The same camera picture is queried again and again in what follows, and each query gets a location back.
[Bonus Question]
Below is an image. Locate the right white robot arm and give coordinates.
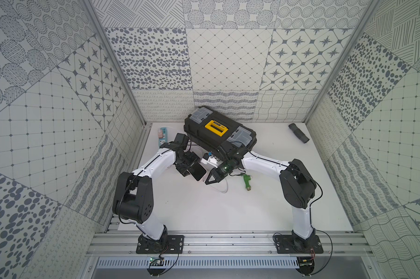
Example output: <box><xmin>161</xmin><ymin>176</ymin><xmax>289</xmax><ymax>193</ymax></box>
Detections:
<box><xmin>205</xmin><ymin>152</ymin><xmax>317</xmax><ymax>241</ymax></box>

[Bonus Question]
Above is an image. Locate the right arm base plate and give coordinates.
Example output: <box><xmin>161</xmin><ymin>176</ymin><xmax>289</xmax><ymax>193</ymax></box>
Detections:
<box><xmin>273</xmin><ymin>233</ymin><xmax>324</xmax><ymax>254</ymax></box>

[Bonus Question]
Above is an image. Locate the black cylindrical object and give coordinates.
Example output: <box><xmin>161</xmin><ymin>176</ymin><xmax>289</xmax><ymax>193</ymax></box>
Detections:
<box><xmin>288</xmin><ymin>123</ymin><xmax>310</xmax><ymax>144</ymax></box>

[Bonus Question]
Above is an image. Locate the white charging cable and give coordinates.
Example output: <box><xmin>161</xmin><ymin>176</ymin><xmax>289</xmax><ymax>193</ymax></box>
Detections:
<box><xmin>192</xmin><ymin>151</ymin><xmax>230</xmax><ymax>194</ymax></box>

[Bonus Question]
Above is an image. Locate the black toolbox with yellow handle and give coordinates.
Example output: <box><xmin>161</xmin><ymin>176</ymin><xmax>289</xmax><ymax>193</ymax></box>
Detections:
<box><xmin>184</xmin><ymin>106</ymin><xmax>257</xmax><ymax>161</ymax></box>

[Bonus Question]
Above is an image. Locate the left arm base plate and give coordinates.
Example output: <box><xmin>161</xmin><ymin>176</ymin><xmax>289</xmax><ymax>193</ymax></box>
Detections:
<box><xmin>136</xmin><ymin>235</ymin><xmax>185</xmax><ymax>255</ymax></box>

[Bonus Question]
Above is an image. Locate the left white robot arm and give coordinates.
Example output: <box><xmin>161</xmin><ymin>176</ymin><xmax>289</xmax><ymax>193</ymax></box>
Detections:
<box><xmin>112</xmin><ymin>133</ymin><xmax>206</xmax><ymax>242</ymax></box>

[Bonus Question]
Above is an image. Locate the green plastic fitting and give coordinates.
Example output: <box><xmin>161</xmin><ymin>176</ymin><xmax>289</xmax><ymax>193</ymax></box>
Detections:
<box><xmin>242</xmin><ymin>174</ymin><xmax>251</xmax><ymax>191</ymax></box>

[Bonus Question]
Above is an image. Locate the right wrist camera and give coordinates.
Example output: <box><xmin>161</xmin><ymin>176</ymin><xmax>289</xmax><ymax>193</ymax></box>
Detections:
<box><xmin>201</xmin><ymin>152</ymin><xmax>221</xmax><ymax>169</ymax></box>

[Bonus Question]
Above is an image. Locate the aluminium mounting rail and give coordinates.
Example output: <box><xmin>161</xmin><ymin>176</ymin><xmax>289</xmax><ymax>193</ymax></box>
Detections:
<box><xmin>86</xmin><ymin>231</ymin><xmax>373</xmax><ymax>257</ymax></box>

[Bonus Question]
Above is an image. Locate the black smartphone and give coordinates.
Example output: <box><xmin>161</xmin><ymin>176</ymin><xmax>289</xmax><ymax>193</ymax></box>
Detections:
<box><xmin>188</xmin><ymin>162</ymin><xmax>207</xmax><ymax>181</ymax></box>

